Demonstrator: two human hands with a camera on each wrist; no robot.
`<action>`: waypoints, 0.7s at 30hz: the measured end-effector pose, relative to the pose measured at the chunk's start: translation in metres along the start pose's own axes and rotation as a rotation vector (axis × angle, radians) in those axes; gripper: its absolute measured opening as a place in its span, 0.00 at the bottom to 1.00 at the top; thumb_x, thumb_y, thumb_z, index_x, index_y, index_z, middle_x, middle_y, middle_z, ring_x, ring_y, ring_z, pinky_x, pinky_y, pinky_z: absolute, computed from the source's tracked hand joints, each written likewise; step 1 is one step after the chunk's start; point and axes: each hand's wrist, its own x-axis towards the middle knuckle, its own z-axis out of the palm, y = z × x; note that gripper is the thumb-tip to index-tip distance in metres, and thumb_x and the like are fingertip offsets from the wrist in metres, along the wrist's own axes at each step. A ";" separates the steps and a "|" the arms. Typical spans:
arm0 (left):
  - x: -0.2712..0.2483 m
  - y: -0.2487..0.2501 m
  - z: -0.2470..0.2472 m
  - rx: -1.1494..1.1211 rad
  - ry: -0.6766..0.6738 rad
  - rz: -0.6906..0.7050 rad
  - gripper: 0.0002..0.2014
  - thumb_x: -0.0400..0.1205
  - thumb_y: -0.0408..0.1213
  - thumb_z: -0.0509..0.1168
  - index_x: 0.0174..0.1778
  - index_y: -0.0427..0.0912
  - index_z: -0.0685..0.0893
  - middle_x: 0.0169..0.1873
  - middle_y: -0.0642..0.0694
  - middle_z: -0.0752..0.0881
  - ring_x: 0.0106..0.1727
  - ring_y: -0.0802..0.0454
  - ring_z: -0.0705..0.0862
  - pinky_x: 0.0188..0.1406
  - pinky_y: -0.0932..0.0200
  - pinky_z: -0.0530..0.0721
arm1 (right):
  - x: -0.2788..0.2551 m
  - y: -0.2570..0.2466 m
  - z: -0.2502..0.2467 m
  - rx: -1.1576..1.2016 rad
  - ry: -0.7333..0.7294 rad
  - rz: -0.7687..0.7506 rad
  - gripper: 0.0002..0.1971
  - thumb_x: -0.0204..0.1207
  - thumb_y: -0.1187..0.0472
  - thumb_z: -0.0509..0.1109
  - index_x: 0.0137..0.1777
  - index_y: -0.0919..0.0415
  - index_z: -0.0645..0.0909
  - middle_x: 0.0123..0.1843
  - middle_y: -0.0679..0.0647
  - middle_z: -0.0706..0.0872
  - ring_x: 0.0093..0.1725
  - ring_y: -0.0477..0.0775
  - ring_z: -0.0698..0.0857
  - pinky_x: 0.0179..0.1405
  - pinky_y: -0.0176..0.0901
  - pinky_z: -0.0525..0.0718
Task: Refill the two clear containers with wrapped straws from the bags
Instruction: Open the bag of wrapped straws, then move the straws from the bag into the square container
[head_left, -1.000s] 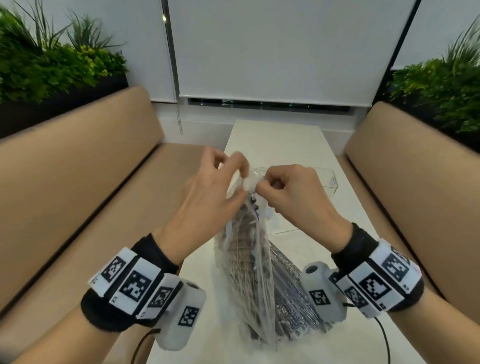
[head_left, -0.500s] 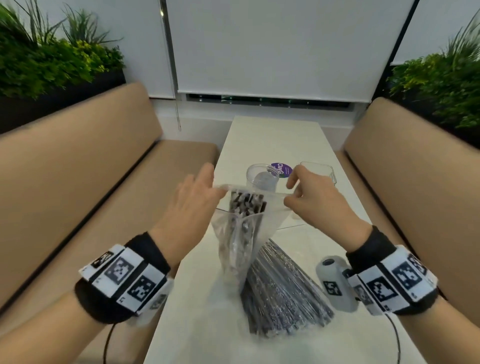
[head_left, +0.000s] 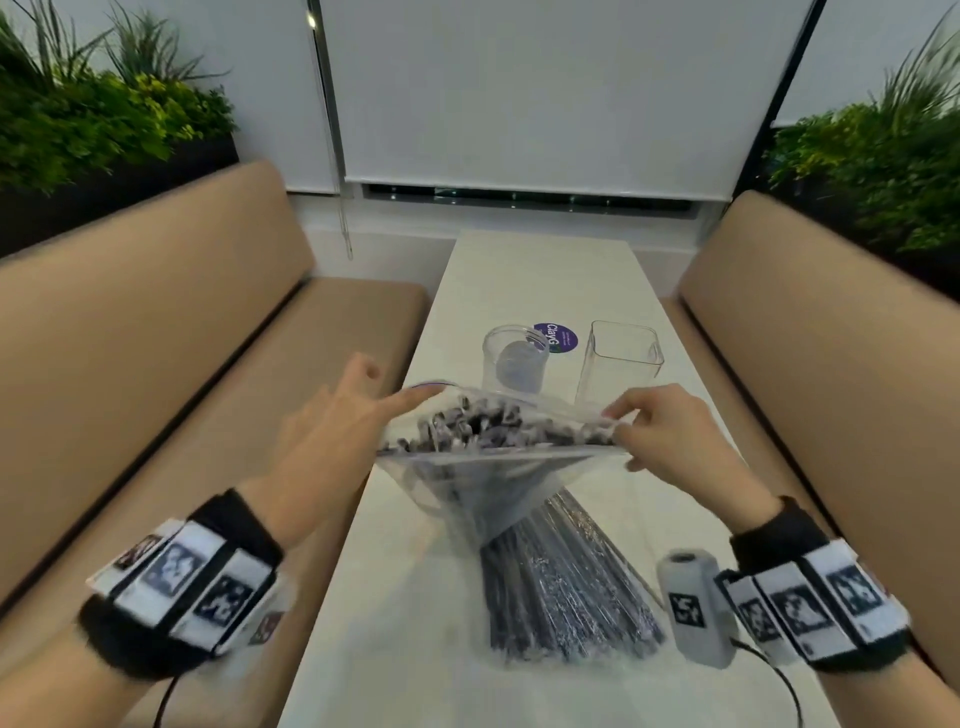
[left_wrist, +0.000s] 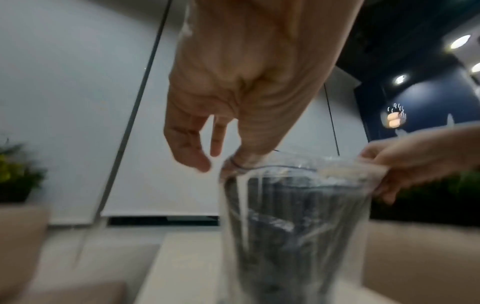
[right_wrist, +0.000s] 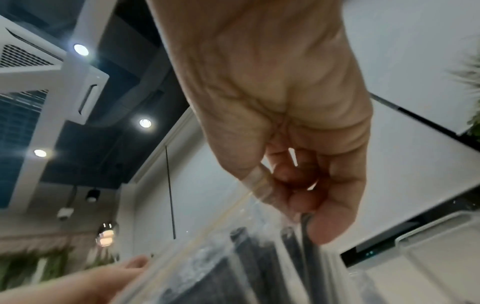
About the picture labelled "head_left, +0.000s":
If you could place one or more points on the person's right hand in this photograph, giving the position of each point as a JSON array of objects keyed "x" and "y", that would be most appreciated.
[{"x": 694, "y": 450}]

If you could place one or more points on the person's left hand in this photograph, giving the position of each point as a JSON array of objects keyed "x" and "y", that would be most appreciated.
[{"x": 315, "y": 465}]

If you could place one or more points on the person's right thumb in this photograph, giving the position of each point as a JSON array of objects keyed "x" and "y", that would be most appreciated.
[{"x": 641, "y": 456}]

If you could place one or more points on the person's left thumb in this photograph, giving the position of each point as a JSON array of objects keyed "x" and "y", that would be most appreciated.
[{"x": 409, "y": 403}]

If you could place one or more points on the clear plastic zip bag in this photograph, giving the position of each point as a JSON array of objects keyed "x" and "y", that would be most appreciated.
[{"x": 517, "y": 487}]

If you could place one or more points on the person's right forearm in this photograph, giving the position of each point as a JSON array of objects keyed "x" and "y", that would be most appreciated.
[{"x": 900, "y": 694}]

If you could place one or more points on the person's left forearm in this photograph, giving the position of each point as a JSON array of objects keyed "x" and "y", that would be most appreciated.
[{"x": 67, "y": 686}]

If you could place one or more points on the purple round sticker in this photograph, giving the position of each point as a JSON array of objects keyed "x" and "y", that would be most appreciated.
[
  {"x": 561, "y": 337},
  {"x": 429, "y": 385}
]

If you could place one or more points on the square clear plastic container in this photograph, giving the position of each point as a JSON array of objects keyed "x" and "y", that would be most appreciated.
[{"x": 619, "y": 364}]

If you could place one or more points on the round clear plastic cup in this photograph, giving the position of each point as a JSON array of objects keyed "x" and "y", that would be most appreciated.
[{"x": 514, "y": 364}]

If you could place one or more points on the bundle of black straws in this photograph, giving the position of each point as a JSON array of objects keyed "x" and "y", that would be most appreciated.
[{"x": 555, "y": 570}]

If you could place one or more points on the clear blind pull wand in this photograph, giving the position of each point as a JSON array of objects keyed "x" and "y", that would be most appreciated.
[{"x": 346, "y": 221}]

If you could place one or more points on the tan upholstered bench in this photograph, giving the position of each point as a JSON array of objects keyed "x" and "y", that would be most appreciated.
[
  {"x": 150, "y": 352},
  {"x": 832, "y": 360}
]

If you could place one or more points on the right wristband with marker tags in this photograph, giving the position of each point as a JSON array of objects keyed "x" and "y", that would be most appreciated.
[{"x": 814, "y": 592}]

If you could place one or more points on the wristband with marker tags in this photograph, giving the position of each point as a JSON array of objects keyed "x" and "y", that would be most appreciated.
[
  {"x": 814, "y": 592},
  {"x": 180, "y": 577}
]

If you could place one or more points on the dark window strip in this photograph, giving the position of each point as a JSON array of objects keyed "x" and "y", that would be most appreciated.
[{"x": 525, "y": 199}]

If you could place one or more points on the left wristband with marker tags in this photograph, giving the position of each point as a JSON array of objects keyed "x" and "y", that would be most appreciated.
[{"x": 180, "y": 577}]

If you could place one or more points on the narrow white roller blind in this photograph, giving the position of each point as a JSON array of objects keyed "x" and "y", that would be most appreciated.
[
  {"x": 277, "y": 97},
  {"x": 862, "y": 52}
]

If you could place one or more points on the black planter box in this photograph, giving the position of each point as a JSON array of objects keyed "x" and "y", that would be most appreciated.
[
  {"x": 930, "y": 270},
  {"x": 112, "y": 191}
]

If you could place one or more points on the wide white roller blind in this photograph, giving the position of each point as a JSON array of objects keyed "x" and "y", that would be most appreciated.
[{"x": 555, "y": 90}]

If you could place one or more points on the green artificial plants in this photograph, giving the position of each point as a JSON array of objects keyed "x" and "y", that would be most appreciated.
[
  {"x": 82, "y": 112},
  {"x": 877, "y": 165}
]

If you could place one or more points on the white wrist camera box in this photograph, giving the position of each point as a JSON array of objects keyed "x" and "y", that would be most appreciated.
[{"x": 694, "y": 607}]

